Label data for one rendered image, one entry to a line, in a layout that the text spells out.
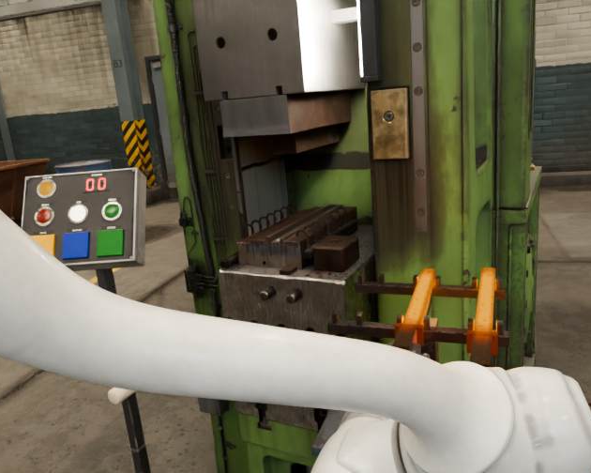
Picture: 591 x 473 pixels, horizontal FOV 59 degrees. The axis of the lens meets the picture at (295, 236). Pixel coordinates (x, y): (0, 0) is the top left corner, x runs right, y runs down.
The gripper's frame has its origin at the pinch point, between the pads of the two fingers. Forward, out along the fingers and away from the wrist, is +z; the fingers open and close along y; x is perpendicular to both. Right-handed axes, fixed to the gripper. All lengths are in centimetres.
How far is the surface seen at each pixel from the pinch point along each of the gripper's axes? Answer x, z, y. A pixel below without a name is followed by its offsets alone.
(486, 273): 1.1, 33.3, 12.0
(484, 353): 1.5, -3.0, 12.0
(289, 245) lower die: 3, 46, -37
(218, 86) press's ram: 45, 48, -54
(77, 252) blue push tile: 4, 32, -95
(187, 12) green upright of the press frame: 66, 64, -69
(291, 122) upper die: 34, 47, -34
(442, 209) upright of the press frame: 10, 56, 1
